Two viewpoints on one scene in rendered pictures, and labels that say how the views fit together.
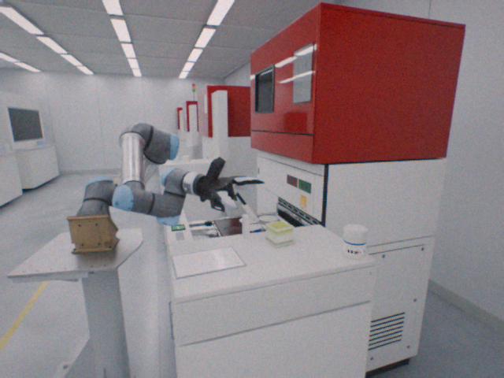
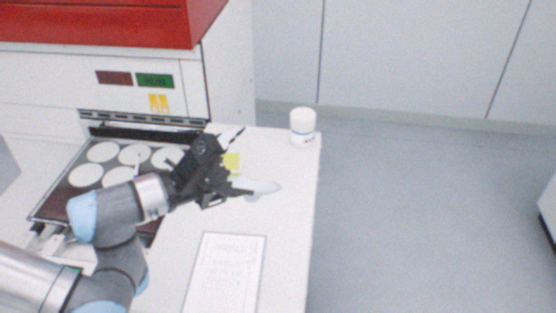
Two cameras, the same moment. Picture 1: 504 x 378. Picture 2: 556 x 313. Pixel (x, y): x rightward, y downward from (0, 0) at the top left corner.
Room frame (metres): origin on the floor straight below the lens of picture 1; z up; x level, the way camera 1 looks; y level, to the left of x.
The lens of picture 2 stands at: (0.51, 0.51, 1.68)
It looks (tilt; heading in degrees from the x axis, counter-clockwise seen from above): 40 degrees down; 297
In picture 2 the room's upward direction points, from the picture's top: straight up
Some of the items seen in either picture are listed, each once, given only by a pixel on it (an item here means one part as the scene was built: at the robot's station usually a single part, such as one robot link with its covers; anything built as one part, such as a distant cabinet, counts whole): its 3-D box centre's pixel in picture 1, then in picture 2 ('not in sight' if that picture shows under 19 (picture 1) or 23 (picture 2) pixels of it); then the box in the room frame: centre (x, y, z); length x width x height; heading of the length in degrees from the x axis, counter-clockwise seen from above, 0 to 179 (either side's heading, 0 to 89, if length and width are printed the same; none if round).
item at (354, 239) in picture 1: (354, 241); (302, 128); (0.85, -0.33, 1.01); 0.07 x 0.07 x 0.10
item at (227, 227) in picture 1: (256, 227); (120, 178); (1.28, -0.01, 0.90); 0.34 x 0.34 x 0.01; 19
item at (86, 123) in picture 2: (294, 222); (143, 135); (1.36, -0.21, 0.89); 0.44 x 0.02 x 0.10; 19
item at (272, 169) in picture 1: (283, 190); (85, 96); (1.53, -0.17, 1.02); 0.82 x 0.03 x 0.40; 19
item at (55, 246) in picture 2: (198, 230); (52, 250); (1.25, 0.26, 0.89); 0.08 x 0.03 x 0.03; 109
